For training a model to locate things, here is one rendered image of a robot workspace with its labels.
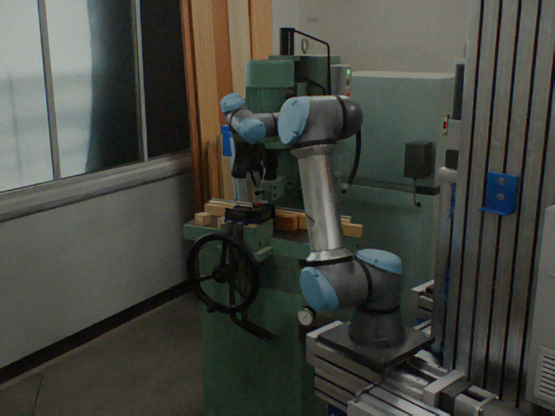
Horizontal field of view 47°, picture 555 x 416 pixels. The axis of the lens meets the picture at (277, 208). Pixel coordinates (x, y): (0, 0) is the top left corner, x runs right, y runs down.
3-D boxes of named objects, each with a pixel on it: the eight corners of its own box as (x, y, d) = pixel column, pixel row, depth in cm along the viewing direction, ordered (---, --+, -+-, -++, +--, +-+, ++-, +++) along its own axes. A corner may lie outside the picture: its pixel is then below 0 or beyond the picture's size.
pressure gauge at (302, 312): (296, 328, 221) (296, 306, 219) (301, 324, 225) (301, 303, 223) (313, 332, 219) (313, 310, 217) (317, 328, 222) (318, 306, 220)
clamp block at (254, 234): (219, 247, 225) (219, 222, 223) (239, 237, 237) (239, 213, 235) (255, 253, 219) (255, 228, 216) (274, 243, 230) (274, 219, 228)
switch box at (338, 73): (327, 106, 251) (328, 65, 247) (337, 105, 260) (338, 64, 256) (341, 107, 248) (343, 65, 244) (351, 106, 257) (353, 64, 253)
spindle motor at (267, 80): (237, 148, 233) (235, 60, 225) (260, 141, 248) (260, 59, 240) (279, 152, 225) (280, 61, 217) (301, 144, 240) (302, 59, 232)
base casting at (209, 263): (198, 273, 245) (197, 251, 243) (270, 234, 294) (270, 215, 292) (303, 295, 225) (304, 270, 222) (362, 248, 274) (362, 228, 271)
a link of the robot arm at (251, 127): (278, 120, 194) (263, 106, 202) (244, 123, 189) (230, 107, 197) (275, 144, 198) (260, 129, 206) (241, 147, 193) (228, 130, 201)
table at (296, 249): (167, 245, 237) (166, 229, 235) (213, 224, 263) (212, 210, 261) (316, 272, 209) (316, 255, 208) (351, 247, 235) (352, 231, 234)
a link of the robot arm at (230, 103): (225, 109, 196) (215, 98, 202) (234, 138, 203) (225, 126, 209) (247, 98, 197) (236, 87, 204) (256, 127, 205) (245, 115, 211)
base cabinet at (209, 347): (202, 436, 263) (196, 273, 245) (270, 373, 312) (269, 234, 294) (301, 470, 243) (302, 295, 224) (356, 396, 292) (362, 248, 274)
